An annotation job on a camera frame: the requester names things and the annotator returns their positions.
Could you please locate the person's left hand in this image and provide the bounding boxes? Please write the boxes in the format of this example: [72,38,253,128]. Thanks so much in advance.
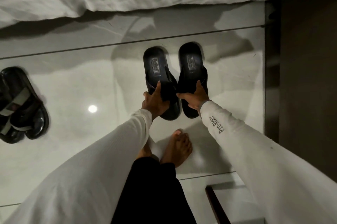
[141,80,171,122]

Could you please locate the black trousers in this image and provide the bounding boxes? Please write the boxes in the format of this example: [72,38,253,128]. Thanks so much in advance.
[111,156,198,224]

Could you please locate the black slipper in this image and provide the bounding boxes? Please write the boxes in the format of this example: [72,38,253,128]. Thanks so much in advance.
[143,46,183,121]
[178,42,209,119]

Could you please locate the dark wooden furniture edge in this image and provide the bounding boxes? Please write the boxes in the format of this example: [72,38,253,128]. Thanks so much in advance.
[205,186,232,224]

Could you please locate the person's foot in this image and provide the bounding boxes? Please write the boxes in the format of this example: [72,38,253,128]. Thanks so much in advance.
[160,129,193,168]
[136,138,154,161]

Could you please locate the black sandal with grey strap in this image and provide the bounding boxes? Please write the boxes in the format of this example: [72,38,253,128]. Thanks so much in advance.
[0,67,50,140]
[0,111,28,144]

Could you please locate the person's left foot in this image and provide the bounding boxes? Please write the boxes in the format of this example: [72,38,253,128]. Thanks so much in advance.
[136,138,154,161]

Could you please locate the person's right forearm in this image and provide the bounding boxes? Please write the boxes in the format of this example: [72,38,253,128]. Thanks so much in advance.
[200,100,337,224]

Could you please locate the person's left forearm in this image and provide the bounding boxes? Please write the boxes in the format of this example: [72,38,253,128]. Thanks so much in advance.
[4,109,154,224]

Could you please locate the dark brown wooden cabinet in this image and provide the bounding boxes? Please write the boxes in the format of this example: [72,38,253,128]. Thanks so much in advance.
[264,0,337,159]

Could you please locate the person's right foot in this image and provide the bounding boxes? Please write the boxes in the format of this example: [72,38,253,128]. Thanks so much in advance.
[160,129,193,168]

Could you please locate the person's right hand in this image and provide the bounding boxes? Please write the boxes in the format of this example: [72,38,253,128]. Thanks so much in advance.
[176,80,210,112]

